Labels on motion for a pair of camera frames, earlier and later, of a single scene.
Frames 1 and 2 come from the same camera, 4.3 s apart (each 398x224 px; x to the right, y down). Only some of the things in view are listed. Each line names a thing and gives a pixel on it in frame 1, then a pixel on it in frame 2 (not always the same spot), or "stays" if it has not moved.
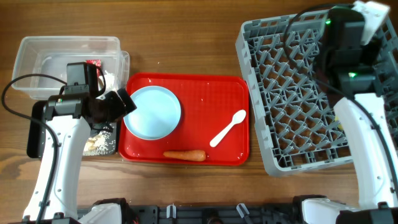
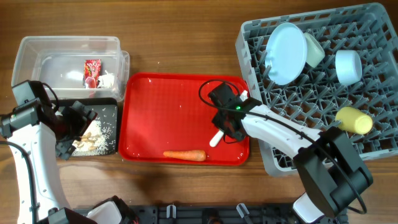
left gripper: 125,104 -> 76,125
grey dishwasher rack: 298,126 stays
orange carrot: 196,155 stays
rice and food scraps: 97,145 stays
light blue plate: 157,115 -> 286,53
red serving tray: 207,102 stays
